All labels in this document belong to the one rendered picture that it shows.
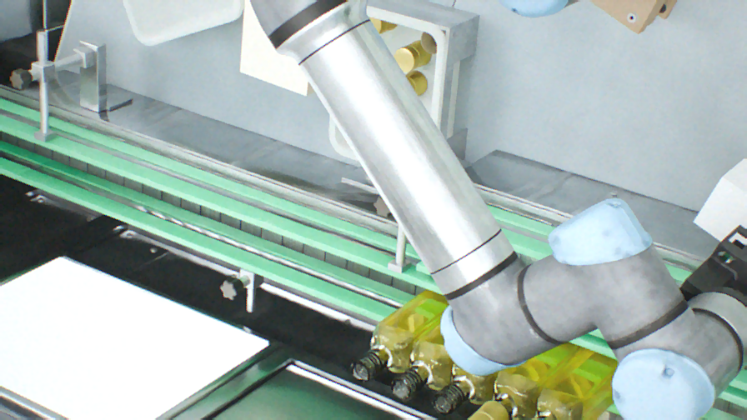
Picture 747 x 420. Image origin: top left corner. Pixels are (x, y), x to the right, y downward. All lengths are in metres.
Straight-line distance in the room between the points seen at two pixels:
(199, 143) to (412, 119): 0.99
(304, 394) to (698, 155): 0.60
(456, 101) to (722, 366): 0.86
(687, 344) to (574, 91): 0.79
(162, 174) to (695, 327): 1.11
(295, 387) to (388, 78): 0.79
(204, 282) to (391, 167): 1.06
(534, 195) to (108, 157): 0.67
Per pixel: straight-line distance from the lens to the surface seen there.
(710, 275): 1.39
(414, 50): 2.03
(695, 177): 1.95
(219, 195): 2.14
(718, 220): 1.54
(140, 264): 2.36
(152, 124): 2.32
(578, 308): 1.26
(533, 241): 1.86
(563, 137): 2.02
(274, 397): 1.99
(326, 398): 1.99
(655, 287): 1.25
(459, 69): 2.02
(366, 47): 1.30
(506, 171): 2.00
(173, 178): 2.19
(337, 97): 1.30
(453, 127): 2.05
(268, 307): 2.27
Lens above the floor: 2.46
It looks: 50 degrees down
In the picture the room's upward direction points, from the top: 120 degrees counter-clockwise
